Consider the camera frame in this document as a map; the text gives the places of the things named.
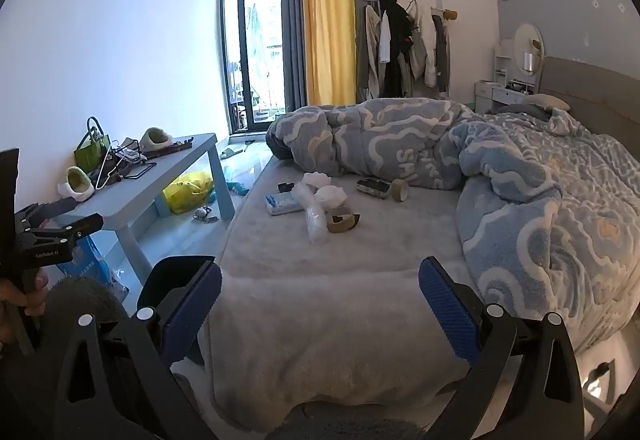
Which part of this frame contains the round mirror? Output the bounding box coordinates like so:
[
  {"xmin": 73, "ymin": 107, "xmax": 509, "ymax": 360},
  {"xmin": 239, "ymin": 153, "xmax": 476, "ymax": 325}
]
[{"xmin": 514, "ymin": 22, "xmax": 545, "ymax": 76}]

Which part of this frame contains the blue printed packet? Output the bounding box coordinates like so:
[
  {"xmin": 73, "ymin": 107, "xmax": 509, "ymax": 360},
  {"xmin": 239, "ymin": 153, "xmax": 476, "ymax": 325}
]
[{"xmin": 55, "ymin": 235, "xmax": 118, "ymax": 292}]

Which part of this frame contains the flat white fluffy cloth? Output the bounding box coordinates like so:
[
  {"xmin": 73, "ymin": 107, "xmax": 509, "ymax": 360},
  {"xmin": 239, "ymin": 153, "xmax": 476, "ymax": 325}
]
[{"xmin": 300, "ymin": 172, "xmax": 333, "ymax": 191}]

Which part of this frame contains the green tote bag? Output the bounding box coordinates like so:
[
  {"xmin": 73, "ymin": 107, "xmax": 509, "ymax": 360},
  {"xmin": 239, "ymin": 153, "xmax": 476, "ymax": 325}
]
[{"xmin": 74, "ymin": 116, "xmax": 112, "ymax": 173}]

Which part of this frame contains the glass balcony door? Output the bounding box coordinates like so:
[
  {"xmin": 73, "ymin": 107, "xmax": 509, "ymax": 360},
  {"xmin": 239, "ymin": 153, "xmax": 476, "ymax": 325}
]
[{"xmin": 218, "ymin": 0, "xmax": 296, "ymax": 133}]

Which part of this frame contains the white shirt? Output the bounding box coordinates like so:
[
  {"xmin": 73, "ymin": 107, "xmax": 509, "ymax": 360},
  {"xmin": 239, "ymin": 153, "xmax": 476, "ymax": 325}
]
[{"xmin": 378, "ymin": 10, "xmax": 392, "ymax": 64}]

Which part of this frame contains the white vanity table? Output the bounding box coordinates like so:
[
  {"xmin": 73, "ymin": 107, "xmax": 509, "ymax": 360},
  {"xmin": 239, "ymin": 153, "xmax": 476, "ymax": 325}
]
[{"xmin": 474, "ymin": 45, "xmax": 542, "ymax": 114}]

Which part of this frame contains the white green slipper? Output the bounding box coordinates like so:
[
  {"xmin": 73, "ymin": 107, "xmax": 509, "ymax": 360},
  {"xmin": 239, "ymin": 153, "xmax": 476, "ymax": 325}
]
[
  {"xmin": 139, "ymin": 127, "xmax": 174, "ymax": 153},
  {"xmin": 57, "ymin": 166, "xmax": 96, "ymax": 201}
]

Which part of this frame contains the bundle of wire hangers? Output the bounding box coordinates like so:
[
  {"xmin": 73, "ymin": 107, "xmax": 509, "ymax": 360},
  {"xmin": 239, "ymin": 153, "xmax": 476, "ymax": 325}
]
[{"xmin": 95, "ymin": 139, "xmax": 158, "ymax": 189}]

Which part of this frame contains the person's grey fleece clothing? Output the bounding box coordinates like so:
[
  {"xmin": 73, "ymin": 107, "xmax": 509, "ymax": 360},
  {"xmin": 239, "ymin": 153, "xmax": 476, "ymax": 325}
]
[{"xmin": 30, "ymin": 274, "xmax": 426, "ymax": 440}]

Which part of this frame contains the blue white wipes pack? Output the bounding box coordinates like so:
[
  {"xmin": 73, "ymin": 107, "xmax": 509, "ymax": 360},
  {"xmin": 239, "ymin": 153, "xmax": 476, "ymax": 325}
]
[{"xmin": 265, "ymin": 191, "xmax": 306, "ymax": 216}]

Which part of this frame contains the grey garment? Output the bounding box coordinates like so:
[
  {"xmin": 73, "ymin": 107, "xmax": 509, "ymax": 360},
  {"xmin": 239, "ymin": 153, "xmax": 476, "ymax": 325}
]
[{"xmin": 432, "ymin": 15, "xmax": 452, "ymax": 89}]

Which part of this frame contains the black tissue pack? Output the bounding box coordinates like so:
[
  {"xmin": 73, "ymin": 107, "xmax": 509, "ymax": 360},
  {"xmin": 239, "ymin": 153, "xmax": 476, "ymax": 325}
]
[{"xmin": 356, "ymin": 178, "xmax": 393, "ymax": 197}]

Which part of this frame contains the beige coat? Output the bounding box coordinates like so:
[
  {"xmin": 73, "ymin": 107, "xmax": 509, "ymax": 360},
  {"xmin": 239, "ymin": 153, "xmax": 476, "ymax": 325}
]
[{"xmin": 356, "ymin": 4, "xmax": 382, "ymax": 102}]

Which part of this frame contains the light blue low table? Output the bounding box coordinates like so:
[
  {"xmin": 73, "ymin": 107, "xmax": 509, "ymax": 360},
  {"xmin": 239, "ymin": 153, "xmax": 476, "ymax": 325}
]
[{"xmin": 47, "ymin": 133, "xmax": 236, "ymax": 271}]

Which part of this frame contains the yellow plastic bag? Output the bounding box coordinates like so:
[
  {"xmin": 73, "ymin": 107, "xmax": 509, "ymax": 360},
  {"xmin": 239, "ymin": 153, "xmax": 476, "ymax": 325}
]
[{"xmin": 162, "ymin": 171, "xmax": 216, "ymax": 215}]

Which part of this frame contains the rolled white fluffy cloth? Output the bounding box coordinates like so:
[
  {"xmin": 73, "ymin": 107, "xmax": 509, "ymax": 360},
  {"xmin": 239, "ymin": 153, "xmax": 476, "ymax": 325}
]
[{"xmin": 315, "ymin": 185, "xmax": 349, "ymax": 209}]

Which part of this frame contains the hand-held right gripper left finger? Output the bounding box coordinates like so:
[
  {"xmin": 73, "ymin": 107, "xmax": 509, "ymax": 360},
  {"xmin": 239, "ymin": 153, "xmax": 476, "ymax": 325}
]
[{"xmin": 52, "ymin": 262, "xmax": 223, "ymax": 440}]

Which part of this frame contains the yellow curtain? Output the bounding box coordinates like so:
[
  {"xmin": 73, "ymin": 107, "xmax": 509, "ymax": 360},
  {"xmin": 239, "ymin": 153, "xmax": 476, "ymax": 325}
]
[{"xmin": 298, "ymin": 0, "xmax": 357, "ymax": 106}]

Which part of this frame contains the black coat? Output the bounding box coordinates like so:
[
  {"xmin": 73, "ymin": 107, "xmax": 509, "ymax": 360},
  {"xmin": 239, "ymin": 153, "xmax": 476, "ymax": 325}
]
[{"xmin": 380, "ymin": 0, "xmax": 417, "ymax": 98}]

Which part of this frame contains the person's left hand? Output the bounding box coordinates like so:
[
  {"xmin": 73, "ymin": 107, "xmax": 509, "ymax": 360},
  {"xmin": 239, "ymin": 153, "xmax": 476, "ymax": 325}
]
[{"xmin": 0, "ymin": 270, "xmax": 49, "ymax": 347}]

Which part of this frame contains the clear plastic bag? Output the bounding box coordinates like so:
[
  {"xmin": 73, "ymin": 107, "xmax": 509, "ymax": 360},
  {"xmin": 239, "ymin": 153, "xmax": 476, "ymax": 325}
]
[{"xmin": 292, "ymin": 182, "xmax": 332, "ymax": 246}]

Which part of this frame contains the white jacket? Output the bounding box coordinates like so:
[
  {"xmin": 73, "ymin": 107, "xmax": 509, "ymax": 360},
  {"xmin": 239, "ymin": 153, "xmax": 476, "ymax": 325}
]
[{"xmin": 410, "ymin": 5, "xmax": 439, "ymax": 87}]

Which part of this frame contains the dark wooden hanger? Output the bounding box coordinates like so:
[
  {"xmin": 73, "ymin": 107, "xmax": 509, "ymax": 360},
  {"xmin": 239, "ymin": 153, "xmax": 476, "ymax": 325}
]
[{"xmin": 142, "ymin": 138, "xmax": 195, "ymax": 159}]

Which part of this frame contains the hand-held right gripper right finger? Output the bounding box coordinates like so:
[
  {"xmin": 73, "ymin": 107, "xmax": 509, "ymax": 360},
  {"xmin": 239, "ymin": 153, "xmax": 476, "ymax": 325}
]
[{"xmin": 419, "ymin": 256, "xmax": 586, "ymax": 440}]

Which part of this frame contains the blue patterned fleece blanket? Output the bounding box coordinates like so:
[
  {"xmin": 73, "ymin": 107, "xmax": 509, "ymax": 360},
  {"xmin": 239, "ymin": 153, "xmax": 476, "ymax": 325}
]
[{"xmin": 265, "ymin": 97, "xmax": 640, "ymax": 356}]

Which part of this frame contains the beige headboard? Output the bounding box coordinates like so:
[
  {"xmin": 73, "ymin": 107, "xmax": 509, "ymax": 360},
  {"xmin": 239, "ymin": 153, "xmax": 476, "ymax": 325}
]
[{"xmin": 537, "ymin": 56, "xmax": 640, "ymax": 146}]

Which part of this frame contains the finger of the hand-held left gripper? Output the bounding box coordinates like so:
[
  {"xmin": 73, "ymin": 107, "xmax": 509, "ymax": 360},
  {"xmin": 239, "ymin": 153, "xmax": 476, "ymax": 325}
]
[
  {"xmin": 27, "ymin": 214, "xmax": 104, "ymax": 267},
  {"xmin": 19, "ymin": 197, "xmax": 79, "ymax": 227}
]

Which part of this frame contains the beige pillow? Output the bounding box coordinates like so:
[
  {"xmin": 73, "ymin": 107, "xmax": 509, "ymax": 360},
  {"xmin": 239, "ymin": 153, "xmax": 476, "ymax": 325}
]
[{"xmin": 522, "ymin": 93, "xmax": 571, "ymax": 112}]

